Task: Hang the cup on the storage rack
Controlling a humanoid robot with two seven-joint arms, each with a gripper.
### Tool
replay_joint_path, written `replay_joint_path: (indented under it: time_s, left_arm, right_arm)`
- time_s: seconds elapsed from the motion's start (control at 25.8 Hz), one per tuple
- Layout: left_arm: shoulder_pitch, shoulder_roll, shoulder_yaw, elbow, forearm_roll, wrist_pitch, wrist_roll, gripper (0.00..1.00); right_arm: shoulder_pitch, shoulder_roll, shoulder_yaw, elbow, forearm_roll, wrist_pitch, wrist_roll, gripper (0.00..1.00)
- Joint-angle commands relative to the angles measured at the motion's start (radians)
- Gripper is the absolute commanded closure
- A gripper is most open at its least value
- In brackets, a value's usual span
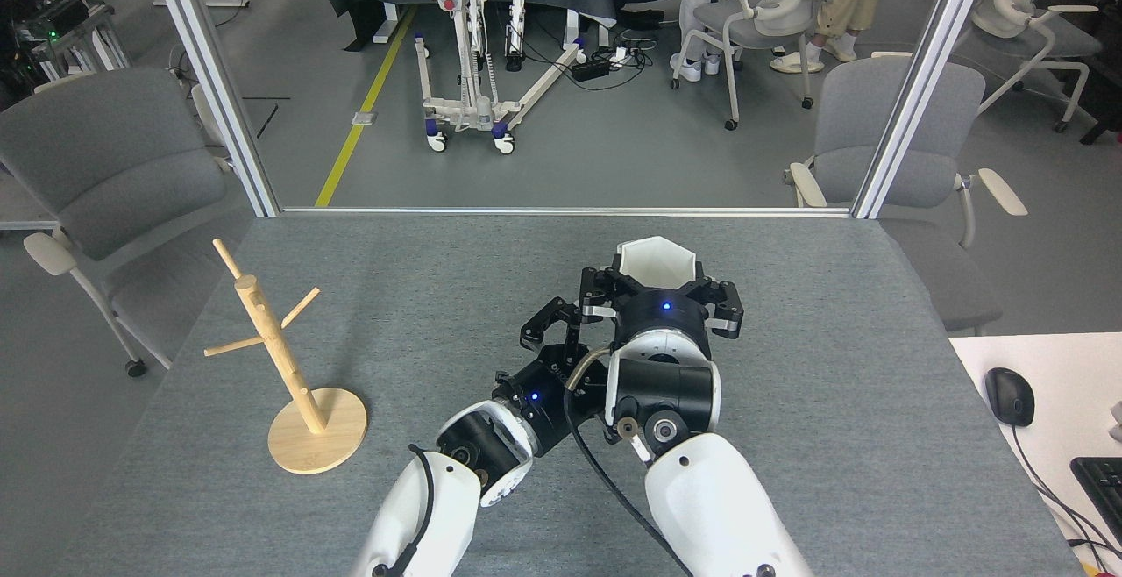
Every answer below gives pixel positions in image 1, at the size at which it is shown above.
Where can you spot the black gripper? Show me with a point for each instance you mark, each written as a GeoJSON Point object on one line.
{"type": "Point", "coordinates": [548, 402]}
{"type": "Point", "coordinates": [662, 314]}

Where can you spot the white hexagonal cup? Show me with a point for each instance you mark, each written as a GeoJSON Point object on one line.
{"type": "Point", "coordinates": [657, 261]}

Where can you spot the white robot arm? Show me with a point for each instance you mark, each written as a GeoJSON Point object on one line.
{"type": "Point", "coordinates": [421, 507]}
{"type": "Point", "coordinates": [719, 498]}

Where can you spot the wooden cup rack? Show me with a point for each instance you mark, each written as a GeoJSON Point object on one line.
{"type": "Point", "coordinates": [320, 445]}

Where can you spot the equipment rack with electronics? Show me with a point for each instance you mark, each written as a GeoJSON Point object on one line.
{"type": "Point", "coordinates": [53, 20]}

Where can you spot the silver aluminium crossbar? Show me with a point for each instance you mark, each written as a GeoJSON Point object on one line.
{"type": "Point", "coordinates": [561, 211]}

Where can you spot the white stand on wheels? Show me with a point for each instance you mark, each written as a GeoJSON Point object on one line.
{"type": "Point", "coordinates": [480, 112]}

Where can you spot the black power strip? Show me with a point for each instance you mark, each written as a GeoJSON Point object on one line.
{"type": "Point", "coordinates": [589, 70]}

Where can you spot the yellow floor tape line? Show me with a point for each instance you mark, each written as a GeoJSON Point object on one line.
{"type": "Point", "coordinates": [351, 143]}

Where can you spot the grey floor socket plate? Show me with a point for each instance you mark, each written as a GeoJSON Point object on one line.
{"type": "Point", "coordinates": [365, 118]}

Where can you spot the white mesh-back office chair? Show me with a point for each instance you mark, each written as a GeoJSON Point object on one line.
{"type": "Point", "coordinates": [754, 29]}

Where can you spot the black computer mouse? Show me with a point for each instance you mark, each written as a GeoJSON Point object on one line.
{"type": "Point", "coordinates": [1008, 397]}

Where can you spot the black keyboard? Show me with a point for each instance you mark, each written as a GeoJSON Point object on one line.
{"type": "Point", "coordinates": [1103, 485]}

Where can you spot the grey chair with white frame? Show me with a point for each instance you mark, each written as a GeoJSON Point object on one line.
{"type": "Point", "coordinates": [105, 156]}
{"type": "Point", "coordinates": [850, 147]}

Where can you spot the silver aluminium post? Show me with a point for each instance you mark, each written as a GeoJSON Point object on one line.
{"type": "Point", "coordinates": [925, 77]}
{"type": "Point", "coordinates": [215, 77]}

